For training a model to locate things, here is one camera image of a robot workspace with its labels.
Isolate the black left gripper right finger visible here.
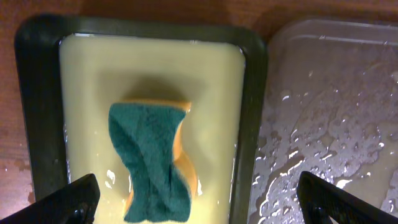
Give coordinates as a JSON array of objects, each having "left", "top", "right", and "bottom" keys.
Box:
[{"left": 297, "top": 171, "right": 397, "bottom": 224}]

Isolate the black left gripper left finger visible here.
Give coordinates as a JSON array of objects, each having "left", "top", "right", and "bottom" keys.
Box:
[{"left": 1, "top": 174, "right": 100, "bottom": 224}]

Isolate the small black tray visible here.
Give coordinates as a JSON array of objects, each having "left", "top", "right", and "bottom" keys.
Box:
[{"left": 14, "top": 14, "right": 268, "bottom": 223}]

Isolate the green yellow scrub sponge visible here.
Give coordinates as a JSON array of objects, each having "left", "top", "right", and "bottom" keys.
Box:
[{"left": 108, "top": 101, "right": 197, "bottom": 223}]

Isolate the large brown tray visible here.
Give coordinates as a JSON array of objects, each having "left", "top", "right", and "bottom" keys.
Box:
[{"left": 248, "top": 19, "right": 397, "bottom": 223}]

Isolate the yellow-green foam pad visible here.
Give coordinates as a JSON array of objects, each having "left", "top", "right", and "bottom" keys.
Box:
[{"left": 59, "top": 35, "right": 245, "bottom": 223}]

